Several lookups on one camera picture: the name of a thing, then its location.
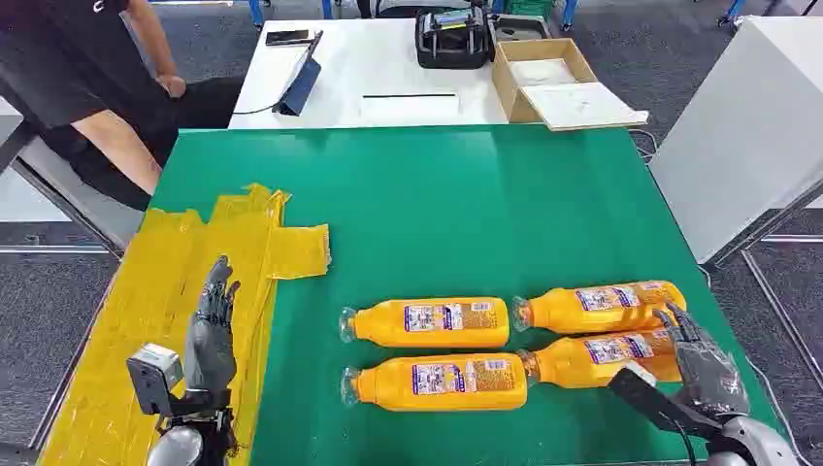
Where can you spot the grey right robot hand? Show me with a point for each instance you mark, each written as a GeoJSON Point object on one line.
{"type": "Point", "coordinates": [707, 379]}

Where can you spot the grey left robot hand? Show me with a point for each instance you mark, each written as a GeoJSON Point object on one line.
{"type": "Point", "coordinates": [209, 354]}

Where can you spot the orange drink bottle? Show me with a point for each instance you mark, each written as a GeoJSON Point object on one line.
{"type": "Point", "coordinates": [591, 363]}
{"type": "Point", "coordinates": [598, 309]}
{"type": "Point", "coordinates": [437, 321]}
{"type": "Point", "coordinates": [444, 382]}

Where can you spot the yellow plastic sheet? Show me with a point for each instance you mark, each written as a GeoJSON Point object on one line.
{"type": "Point", "coordinates": [154, 283]}

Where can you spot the large white side table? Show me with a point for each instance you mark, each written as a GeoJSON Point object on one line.
{"type": "Point", "coordinates": [739, 141]}

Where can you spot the green table mat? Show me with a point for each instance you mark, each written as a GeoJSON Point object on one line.
{"type": "Point", "coordinates": [450, 212]}

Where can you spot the tablet in blue case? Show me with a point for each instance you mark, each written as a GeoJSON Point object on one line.
{"type": "Point", "coordinates": [301, 87]}

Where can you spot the white board box lid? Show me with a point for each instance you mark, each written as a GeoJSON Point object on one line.
{"type": "Point", "coordinates": [582, 106]}

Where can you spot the white paper with black strip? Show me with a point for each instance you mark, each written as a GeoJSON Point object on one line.
{"type": "Point", "coordinates": [408, 109]}

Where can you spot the black smartphone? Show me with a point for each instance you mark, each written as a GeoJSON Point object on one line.
{"type": "Point", "coordinates": [287, 37]}

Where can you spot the person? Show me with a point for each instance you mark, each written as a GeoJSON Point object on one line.
{"type": "Point", "coordinates": [58, 58]}

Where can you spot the white desk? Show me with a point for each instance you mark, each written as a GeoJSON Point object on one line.
{"type": "Point", "coordinates": [379, 64]}

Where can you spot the white foam pad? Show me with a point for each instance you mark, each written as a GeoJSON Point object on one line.
{"type": "Point", "coordinates": [543, 72]}

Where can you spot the open cardboard box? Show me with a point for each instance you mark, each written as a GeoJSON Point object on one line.
{"type": "Point", "coordinates": [505, 83]}

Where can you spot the black equipment case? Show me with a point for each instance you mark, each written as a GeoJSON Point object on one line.
{"type": "Point", "coordinates": [453, 42]}

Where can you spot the grey plastic tray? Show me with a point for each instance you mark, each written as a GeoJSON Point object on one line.
{"type": "Point", "coordinates": [519, 29]}

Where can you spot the green crate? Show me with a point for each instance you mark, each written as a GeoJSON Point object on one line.
{"type": "Point", "coordinates": [528, 8]}

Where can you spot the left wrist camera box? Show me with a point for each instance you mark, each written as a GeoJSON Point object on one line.
{"type": "Point", "coordinates": [153, 376]}

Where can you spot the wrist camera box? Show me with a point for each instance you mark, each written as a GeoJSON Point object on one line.
{"type": "Point", "coordinates": [649, 399]}
{"type": "Point", "coordinates": [153, 376]}

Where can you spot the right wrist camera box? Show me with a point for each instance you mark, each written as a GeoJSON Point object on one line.
{"type": "Point", "coordinates": [649, 399]}

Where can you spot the white table with metal frame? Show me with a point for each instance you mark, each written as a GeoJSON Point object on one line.
{"type": "Point", "coordinates": [71, 193]}

